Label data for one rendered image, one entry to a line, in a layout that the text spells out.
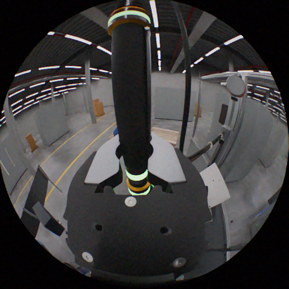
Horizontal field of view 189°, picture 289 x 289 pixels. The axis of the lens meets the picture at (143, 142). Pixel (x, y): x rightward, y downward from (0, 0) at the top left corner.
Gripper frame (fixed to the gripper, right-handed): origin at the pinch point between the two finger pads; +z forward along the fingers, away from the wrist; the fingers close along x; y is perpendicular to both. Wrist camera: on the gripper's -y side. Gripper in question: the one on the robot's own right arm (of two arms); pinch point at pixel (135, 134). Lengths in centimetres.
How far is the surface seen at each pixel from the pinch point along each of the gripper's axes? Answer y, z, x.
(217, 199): 35, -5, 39
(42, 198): 105, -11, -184
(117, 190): 166, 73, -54
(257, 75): -36, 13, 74
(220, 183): 32, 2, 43
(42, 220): 41, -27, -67
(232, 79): -26, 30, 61
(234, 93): -16, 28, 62
